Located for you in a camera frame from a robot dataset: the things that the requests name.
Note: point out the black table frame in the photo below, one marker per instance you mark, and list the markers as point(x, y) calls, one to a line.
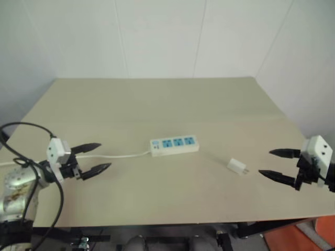
point(157, 230)

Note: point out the white charger plug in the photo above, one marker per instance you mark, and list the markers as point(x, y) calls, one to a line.
point(235, 166)

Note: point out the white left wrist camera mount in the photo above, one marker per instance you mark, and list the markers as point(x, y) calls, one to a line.
point(55, 147)

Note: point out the dark rounded shape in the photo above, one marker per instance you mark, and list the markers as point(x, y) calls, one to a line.
point(136, 244)

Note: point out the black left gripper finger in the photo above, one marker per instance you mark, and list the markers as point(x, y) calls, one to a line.
point(85, 148)
point(95, 170)

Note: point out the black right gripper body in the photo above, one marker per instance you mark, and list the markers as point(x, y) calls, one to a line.
point(306, 172)

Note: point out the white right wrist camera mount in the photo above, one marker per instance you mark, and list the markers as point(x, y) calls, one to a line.
point(318, 149)

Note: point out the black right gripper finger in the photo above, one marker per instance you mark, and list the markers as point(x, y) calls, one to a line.
point(286, 153)
point(280, 177)

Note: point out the small green white part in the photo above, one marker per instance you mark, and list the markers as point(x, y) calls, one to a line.
point(83, 243)

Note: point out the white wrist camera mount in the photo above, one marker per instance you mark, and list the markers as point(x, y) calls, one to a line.
point(318, 149)
point(55, 147)

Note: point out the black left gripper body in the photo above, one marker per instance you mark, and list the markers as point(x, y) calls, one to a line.
point(68, 171)

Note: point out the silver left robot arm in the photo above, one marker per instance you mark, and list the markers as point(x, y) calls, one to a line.
point(15, 183)

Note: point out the orange object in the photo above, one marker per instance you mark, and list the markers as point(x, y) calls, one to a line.
point(308, 235)

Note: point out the white blue power strip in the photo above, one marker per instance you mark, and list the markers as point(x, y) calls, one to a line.
point(174, 150)

